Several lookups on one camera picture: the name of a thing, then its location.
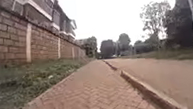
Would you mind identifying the brown brick wall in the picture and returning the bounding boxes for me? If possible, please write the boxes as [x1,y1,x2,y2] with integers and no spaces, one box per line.
[0,0,88,68]

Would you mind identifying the grass verge with weeds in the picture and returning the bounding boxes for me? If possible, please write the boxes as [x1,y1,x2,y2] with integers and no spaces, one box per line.
[0,55,97,109]

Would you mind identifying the grass strip beside road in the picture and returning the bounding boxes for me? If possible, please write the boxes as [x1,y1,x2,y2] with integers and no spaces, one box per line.
[123,46,193,69]

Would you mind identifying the pale path edge kerb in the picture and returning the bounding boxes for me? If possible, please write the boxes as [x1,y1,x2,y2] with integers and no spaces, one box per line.
[0,61,92,109]

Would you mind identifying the raised kerb strip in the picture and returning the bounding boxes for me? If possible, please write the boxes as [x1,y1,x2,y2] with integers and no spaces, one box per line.
[102,52,188,109]

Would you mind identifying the leafy green tree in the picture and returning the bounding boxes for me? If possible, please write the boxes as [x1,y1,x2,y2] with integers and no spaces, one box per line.
[81,35,100,60]

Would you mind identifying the red brick path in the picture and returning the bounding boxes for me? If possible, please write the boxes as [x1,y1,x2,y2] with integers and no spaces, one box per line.
[0,53,167,109]

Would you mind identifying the dark round tree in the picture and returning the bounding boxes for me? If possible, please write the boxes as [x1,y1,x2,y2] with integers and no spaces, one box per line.
[98,38,118,60]

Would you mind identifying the sparse thin tree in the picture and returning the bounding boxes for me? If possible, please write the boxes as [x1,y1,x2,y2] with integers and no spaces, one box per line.
[138,0,175,50]

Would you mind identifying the dark tall tree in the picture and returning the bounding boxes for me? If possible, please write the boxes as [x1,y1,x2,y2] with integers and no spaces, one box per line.
[162,0,193,50]

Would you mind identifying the reddish brown road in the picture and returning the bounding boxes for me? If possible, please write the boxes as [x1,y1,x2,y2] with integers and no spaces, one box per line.
[104,50,193,109]

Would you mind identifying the multi-storey building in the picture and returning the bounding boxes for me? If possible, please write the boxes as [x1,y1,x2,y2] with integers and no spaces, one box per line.
[0,0,79,47]

